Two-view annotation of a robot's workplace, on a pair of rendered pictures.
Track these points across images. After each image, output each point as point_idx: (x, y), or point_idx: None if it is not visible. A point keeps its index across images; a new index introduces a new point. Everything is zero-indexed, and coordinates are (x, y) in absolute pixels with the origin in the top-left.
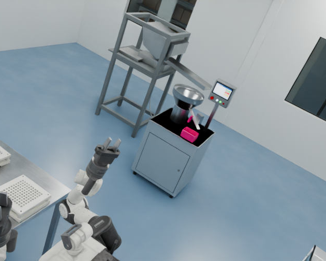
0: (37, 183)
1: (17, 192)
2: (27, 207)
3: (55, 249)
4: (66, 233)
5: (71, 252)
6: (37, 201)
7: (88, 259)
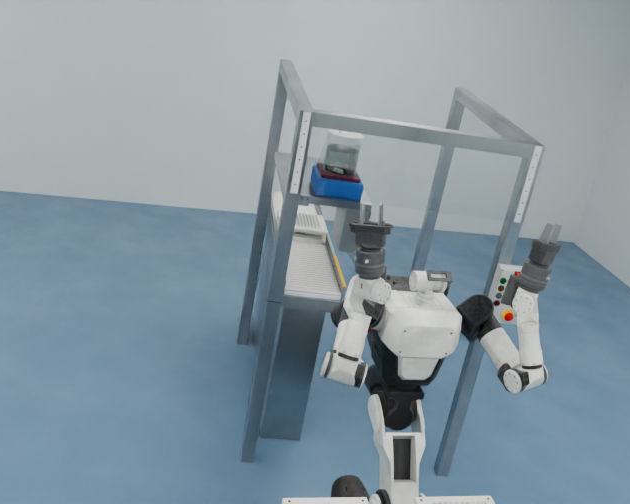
0: None
1: None
2: (346, 500)
3: (440, 314)
4: (448, 275)
5: None
6: (320, 500)
7: (413, 292)
